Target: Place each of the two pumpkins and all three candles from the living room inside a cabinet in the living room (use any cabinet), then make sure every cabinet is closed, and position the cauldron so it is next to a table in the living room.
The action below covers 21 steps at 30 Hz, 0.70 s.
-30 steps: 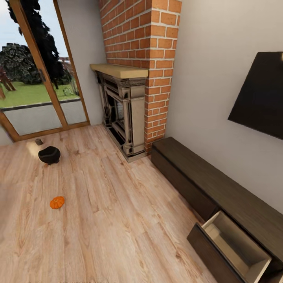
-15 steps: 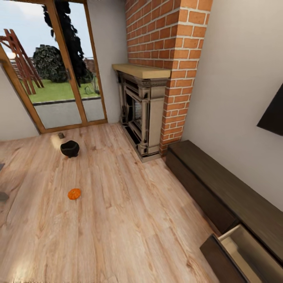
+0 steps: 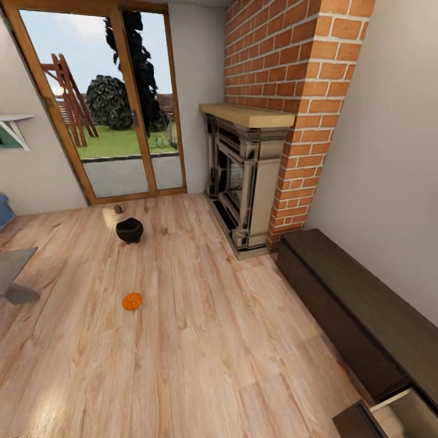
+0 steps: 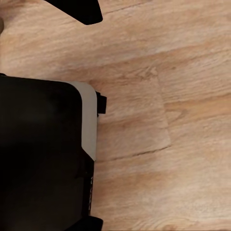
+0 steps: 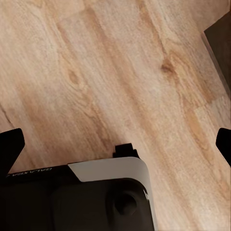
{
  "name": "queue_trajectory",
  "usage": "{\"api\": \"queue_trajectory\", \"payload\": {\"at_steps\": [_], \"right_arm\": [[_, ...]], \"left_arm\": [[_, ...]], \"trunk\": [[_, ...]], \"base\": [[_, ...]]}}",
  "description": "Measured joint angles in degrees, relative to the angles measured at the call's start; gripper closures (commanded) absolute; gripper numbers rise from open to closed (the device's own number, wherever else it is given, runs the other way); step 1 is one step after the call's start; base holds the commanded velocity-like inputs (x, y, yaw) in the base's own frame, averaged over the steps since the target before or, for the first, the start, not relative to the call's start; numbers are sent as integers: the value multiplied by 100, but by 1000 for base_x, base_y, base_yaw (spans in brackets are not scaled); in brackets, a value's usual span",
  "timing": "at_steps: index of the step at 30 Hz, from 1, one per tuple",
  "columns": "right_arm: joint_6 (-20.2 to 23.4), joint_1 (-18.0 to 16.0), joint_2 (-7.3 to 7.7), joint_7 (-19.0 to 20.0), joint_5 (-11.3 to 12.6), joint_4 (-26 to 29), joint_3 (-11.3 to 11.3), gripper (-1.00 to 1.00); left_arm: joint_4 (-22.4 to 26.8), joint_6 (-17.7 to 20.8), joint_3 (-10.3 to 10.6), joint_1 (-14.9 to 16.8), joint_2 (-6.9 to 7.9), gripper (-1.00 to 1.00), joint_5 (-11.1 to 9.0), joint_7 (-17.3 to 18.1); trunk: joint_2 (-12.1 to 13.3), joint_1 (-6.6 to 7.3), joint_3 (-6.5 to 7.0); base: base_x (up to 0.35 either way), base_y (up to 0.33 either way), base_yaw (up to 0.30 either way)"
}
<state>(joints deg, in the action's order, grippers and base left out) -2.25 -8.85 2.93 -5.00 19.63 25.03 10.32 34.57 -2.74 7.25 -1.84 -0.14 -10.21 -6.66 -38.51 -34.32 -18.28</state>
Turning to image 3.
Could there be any pumpkin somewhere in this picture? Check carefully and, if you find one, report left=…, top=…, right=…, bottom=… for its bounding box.
left=122, top=293, right=142, bottom=311

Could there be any cauldron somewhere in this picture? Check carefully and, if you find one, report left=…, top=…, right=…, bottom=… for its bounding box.
left=116, top=217, right=143, bottom=244

